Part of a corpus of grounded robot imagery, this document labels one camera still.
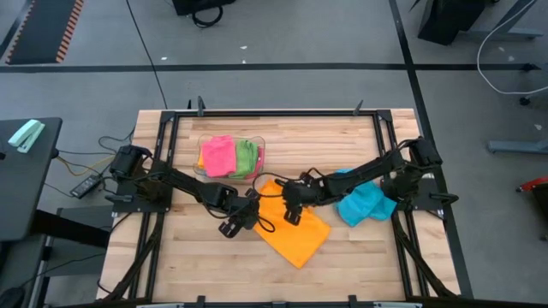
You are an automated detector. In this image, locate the black mat with orange edge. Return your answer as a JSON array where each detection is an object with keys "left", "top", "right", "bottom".
[{"left": 3, "top": 0, "right": 86, "bottom": 66}]

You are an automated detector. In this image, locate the pink microfiber towel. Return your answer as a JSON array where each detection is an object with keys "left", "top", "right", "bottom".
[
  {"left": 247, "top": 146, "right": 266, "bottom": 180},
  {"left": 200, "top": 134, "right": 238, "bottom": 179}
]

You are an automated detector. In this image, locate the white floor cable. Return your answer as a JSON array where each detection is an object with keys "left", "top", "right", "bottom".
[{"left": 476, "top": 0, "right": 548, "bottom": 97}]

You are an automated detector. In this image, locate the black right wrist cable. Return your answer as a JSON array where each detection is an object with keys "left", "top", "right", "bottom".
[{"left": 252, "top": 171, "right": 301, "bottom": 199}]

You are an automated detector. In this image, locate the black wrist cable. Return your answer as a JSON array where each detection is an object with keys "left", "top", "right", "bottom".
[
  {"left": 252, "top": 171, "right": 301, "bottom": 199},
  {"left": 254, "top": 212, "right": 277, "bottom": 234}
]

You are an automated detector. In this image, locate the dark grey round object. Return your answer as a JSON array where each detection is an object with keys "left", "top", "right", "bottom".
[{"left": 0, "top": 286, "right": 26, "bottom": 308}]

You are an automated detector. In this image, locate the orange microfiber towel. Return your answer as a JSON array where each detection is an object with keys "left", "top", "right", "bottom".
[{"left": 253, "top": 179, "right": 333, "bottom": 270}]

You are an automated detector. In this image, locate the grey desk foot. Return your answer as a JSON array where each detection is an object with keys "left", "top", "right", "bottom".
[{"left": 487, "top": 139, "right": 548, "bottom": 155}]

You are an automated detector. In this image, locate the black computer case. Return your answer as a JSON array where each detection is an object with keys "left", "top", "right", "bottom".
[{"left": 417, "top": 0, "right": 500, "bottom": 47}]

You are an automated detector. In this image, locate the yellow cable beside table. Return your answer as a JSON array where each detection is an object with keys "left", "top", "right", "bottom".
[{"left": 57, "top": 151, "right": 115, "bottom": 177}]

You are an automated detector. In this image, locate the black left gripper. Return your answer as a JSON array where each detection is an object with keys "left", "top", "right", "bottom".
[{"left": 217, "top": 187, "right": 262, "bottom": 240}]

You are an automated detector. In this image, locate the blue microfiber towel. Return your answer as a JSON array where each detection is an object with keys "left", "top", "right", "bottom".
[{"left": 335, "top": 168, "right": 398, "bottom": 228}]

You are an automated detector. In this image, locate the black power adapter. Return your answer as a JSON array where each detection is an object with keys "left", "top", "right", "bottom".
[{"left": 69, "top": 174, "right": 104, "bottom": 200}]

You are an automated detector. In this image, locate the green microfiber towel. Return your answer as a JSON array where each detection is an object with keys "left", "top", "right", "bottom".
[{"left": 229, "top": 139, "right": 260, "bottom": 180}]

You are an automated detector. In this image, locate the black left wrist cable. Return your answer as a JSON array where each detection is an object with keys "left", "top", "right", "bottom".
[{"left": 254, "top": 212, "right": 277, "bottom": 234}]

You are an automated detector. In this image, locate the black cable beside table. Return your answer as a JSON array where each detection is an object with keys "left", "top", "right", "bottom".
[{"left": 97, "top": 127, "right": 136, "bottom": 156}]

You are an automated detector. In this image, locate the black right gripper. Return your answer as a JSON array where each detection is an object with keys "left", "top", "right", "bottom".
[{"left": 280, "top": 170, "right": 329, "bottom": 227}]

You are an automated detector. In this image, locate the red object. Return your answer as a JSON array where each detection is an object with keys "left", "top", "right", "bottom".
[{"left": 515, "top": 175, "right": 548, "bottom": 193}]

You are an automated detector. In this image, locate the black box on floor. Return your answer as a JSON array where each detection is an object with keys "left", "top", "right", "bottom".
[{"left": 171, "top": 0, "right": 237, "bottom": 17}]

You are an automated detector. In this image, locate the grey desk frame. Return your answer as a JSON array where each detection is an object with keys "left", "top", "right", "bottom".
[{"left": 466, "top": 0, "right": 545, "bottom": 42}]

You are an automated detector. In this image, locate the black cable loop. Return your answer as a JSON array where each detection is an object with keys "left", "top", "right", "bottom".
[{"left": 190, "top": 4, "right": 224, "bottom": 29}]

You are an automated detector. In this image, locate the thin black floor cable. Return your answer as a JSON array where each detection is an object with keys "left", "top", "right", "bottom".
[{"left": 125, "top": 0, "right": 169, "bottom": 110}]

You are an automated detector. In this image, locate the clear plastic bin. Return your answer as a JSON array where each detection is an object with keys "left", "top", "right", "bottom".
[{"left": 193, "top": 134, "right": 267, "bottom": 186}]

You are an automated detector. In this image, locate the black side table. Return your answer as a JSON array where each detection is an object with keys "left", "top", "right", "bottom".
[{"left": 0, "top": 116, "right": 64, "bottom": 244}]

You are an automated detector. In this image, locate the mint green stapler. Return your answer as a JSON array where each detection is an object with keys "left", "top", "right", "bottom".
[{"left": 7, "top": 118, "right": 46, "bottom": 154}]

